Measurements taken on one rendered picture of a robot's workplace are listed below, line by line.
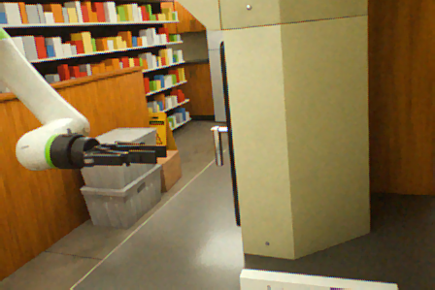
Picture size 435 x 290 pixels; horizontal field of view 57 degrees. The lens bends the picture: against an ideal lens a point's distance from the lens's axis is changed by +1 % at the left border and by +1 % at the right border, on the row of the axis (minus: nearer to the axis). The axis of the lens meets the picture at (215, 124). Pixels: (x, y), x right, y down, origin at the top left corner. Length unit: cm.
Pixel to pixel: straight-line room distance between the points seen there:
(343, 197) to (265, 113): 26
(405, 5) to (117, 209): 255
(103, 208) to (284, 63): 264
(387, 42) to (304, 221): 50
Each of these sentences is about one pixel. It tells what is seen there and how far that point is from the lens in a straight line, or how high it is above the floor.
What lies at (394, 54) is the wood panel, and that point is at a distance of 109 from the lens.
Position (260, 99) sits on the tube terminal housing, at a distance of 76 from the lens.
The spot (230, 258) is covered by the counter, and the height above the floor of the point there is 94.
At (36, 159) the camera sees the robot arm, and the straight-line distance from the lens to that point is 112.
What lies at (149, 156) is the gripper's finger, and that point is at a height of 115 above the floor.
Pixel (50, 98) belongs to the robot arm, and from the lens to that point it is 123.
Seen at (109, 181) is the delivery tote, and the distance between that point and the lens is 311.
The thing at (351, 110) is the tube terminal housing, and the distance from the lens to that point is 85.
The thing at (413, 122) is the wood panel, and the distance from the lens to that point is 112.
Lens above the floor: 141
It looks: 13 degrees down
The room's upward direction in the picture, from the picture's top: 6 degrees counter-clockwise
